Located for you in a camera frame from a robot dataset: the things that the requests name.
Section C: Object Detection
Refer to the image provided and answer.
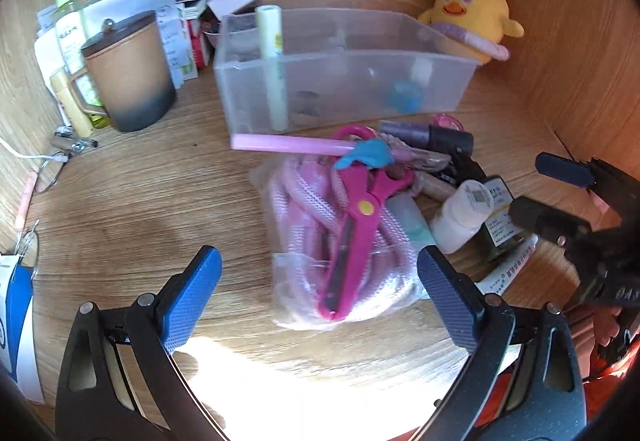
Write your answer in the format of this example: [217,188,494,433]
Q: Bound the dark green bottle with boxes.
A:
[472,176,531,262]

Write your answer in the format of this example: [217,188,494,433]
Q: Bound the black printed tube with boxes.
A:
[440,156,488,186]

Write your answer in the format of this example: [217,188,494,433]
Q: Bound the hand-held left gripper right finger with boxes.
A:
[416,245,587,441]

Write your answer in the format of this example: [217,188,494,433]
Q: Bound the pink pen blue dolphin topper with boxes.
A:
[231,133,451,172]

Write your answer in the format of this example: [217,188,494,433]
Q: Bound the white plastic bottle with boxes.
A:
[429,180,496,254]

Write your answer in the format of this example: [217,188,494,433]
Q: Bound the pale yellow bottle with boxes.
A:
[49,71,96,139]

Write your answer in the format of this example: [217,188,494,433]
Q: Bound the bag of pink rope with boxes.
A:
[250,156,431,332]

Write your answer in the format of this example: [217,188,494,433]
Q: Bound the white marker pen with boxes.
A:
[474,233,540,297]

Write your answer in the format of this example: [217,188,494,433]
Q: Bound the purple bottle black cap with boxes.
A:
[378,119,475,156]

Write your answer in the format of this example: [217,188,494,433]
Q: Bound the pink scissors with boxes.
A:
[318,125,417,322]

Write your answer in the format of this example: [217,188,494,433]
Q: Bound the metal wire clip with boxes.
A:
[15,220,41,267]

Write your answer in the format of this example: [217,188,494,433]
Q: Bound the white green cream tube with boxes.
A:
[387,195,437,249]

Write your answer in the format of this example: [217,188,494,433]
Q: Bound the metal keyring with keys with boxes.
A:
[35,128,98,194]

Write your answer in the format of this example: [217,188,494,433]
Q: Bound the green spray bottle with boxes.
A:
[54,0,112,129]

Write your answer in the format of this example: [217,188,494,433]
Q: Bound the beige stick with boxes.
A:
[415,173,458,202]

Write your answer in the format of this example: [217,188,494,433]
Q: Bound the person's right hand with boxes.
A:
[567,307,621,372]

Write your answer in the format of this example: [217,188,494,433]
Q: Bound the small white item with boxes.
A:
[411,57,434,82]

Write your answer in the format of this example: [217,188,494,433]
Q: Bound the white cable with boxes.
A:
[0,137,41,162]

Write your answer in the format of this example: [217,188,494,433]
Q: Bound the clear plastic organizer box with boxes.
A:
[214,7,480,138]

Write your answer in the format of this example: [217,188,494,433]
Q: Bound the pale yellow cream tube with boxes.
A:
[256,5,290,132]

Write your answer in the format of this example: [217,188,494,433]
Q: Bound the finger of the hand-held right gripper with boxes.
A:
[535,152,596,188]
[509,196,591,247]

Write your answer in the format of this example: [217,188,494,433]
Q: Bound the brown grey ceramic mug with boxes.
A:
[67,11,178,132]

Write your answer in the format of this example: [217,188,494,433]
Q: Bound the red white packet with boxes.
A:
[180,6,216,69]

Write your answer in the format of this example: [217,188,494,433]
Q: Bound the dark mug lid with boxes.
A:
[80,11,158,58]

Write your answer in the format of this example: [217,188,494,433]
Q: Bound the pile of white papers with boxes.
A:
[35,0,211,89]

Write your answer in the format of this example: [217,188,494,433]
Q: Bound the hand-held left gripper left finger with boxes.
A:
[55,245,223,441]

